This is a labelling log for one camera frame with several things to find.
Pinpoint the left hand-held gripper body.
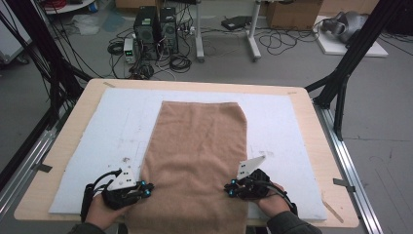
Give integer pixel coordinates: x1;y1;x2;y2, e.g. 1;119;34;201
100;165;145;211

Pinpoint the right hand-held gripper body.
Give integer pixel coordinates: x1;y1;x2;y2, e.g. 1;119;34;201
236;155;272;201

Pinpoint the brown terry towel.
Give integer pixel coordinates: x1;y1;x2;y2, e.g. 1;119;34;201
125;100;249;234

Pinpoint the person's right hand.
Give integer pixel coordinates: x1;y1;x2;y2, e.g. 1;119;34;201
257;183;291;218

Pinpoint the person's left hand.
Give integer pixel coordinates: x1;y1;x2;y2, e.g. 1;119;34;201
85;194;131;231

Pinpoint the white foam mat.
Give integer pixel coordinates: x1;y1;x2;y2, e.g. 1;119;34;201
48;87;327;222

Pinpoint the long brown tape strip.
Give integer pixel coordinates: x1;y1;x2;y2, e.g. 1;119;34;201
320;198;345;224

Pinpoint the grey tape piece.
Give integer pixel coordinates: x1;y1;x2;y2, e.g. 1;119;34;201
32;162;54;174
332;177;357;193

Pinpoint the white power supply unit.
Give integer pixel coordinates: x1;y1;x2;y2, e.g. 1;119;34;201
123;37;136;64

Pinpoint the black computer tower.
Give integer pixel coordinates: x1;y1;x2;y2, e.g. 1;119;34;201
133;5;161;61
159;7;179;55

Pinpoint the white metal stand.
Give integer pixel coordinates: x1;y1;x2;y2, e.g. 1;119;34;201
194;0;262;63

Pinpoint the flat black device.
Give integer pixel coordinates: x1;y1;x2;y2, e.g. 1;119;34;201
221;15;253;32

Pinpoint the teal sheet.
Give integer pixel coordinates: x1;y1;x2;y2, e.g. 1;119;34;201
102;12;127;33

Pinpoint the white platform board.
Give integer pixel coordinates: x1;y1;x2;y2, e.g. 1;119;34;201
313;15;389;59

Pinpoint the clear plastic bag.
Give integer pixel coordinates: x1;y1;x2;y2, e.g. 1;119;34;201
71;13;101;36

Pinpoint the cardboard box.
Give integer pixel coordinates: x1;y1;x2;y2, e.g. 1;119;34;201
115;0;164;10
266;0;324;31

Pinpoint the grey plastic shell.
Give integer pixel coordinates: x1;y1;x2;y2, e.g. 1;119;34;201
320;11;369;43

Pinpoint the white round table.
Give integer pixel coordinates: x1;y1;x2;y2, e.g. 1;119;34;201
42;0;96;16

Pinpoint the white cabinet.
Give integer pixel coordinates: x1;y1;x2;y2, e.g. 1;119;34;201
0;0;33;64

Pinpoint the right hand-held gripper cable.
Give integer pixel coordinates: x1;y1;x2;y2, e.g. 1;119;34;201
256;178;299;216

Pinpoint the aluminium rail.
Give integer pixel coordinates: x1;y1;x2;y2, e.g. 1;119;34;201
313;100;384;234
0;106;71;222

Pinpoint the black cable tangle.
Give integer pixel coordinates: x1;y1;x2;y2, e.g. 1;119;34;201
129;62;155;81

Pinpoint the coiled black cable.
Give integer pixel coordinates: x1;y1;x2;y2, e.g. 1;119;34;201
169;54;193;74
106;40;126;57

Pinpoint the loose black floor cable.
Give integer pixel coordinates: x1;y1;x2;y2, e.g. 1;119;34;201
258;27;320;57

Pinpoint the black metal frame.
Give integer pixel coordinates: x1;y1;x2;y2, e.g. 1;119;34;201
0;0;94;189
305;0;413;141

